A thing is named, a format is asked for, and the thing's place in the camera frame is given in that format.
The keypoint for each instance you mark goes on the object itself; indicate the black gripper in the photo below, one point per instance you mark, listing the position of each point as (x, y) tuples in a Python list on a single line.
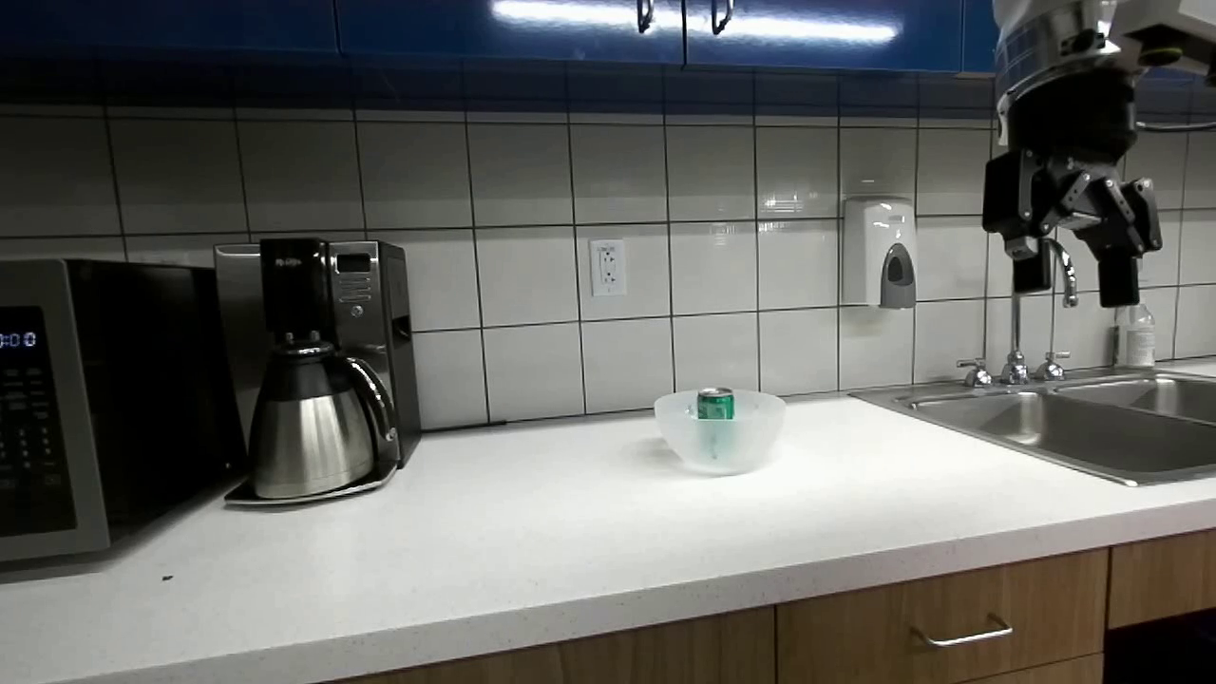
[(1059, 168)]

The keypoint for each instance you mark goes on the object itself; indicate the green soda can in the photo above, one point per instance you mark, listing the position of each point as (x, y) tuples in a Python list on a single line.
[(720, 403)]

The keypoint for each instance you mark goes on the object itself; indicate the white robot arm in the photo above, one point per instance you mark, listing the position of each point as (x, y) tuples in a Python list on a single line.
[(1045, 38)]

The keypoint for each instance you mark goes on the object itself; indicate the translucent white plastic bowl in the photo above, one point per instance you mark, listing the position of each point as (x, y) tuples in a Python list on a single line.
[(720, 446)]

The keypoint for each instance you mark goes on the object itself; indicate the clear soap bottle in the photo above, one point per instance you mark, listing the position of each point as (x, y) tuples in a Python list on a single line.
[(1133, 336)]

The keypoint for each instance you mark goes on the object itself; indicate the chrome gooseneck faucet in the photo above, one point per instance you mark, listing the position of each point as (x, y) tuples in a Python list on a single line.
[(1015, 365)]

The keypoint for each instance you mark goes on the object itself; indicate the stainless steel sink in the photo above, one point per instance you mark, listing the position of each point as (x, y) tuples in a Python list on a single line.
[(1133, 432)]

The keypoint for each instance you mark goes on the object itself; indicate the wooden cabinet front right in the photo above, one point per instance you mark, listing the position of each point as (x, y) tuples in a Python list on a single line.
[(1162, 578)]

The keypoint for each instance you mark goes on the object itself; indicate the wooden cabinet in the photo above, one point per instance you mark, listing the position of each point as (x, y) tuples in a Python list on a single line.
[(1162, 578), (699, 651)]

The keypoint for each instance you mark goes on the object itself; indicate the wooden cabinet front left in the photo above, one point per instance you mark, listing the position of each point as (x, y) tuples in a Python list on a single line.
[(699, 651)]

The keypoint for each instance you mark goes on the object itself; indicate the stainless steel coffee carafe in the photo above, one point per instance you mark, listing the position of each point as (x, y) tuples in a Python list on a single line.
[(319, 423)]

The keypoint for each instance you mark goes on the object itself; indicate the black coffee maker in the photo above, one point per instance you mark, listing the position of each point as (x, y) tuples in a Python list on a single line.
[(348, 293)]

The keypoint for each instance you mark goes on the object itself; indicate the stainless steel microwave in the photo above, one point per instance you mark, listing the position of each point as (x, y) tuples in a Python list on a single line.
[(117, 402)]

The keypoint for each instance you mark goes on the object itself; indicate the blue upper cabinets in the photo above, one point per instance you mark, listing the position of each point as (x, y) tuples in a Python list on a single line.
[(886, 35)]

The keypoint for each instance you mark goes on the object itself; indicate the white wall soap dispenser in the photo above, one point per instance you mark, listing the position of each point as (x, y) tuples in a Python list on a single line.
[(879, 256)]

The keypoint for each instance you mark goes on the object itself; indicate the wooden drawer with handle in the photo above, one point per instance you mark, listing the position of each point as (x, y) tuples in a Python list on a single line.
[(1003, 625)]

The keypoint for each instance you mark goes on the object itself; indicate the white wall power outlet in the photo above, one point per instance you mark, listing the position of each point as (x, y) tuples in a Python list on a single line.
[(609, 269)]

